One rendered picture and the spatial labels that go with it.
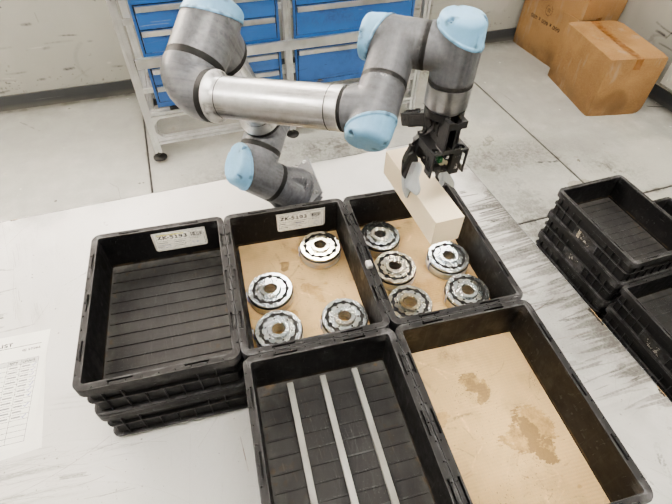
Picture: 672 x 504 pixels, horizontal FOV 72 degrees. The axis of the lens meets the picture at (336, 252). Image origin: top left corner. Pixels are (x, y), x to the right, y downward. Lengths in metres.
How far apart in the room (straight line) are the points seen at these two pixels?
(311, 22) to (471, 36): 2.10
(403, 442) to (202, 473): 0.42
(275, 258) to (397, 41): 0.62
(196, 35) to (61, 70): 2.84
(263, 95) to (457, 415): 0.70
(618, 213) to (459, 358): 1.24
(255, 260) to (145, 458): 0.50
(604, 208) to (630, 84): 1.78
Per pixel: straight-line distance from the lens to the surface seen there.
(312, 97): 0.78
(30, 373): 1.33
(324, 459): 0.93
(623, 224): 2.09
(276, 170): 1.31
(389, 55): 0.77
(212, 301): 1.12
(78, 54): 3.70
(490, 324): 1.06
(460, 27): 0.77
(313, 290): 1.11
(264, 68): 2.85
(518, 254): 1.48
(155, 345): 1.09
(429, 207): 0.92
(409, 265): 1.13
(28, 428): 1.26
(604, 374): 1.32
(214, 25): 0.98
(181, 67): 0.94
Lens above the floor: 1.71
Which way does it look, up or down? 48 degrees down
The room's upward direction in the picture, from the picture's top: 2 degrees clockwise
